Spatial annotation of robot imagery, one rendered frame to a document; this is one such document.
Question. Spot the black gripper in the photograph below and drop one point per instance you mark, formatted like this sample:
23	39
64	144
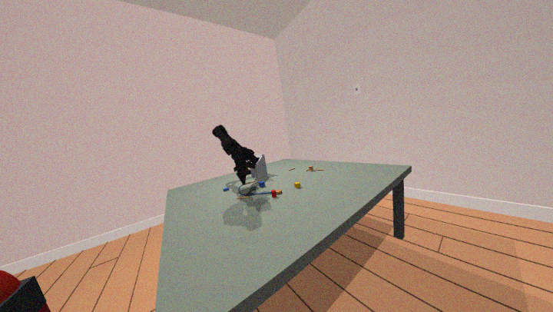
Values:
242	172

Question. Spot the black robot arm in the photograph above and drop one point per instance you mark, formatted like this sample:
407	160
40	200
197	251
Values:
230	146

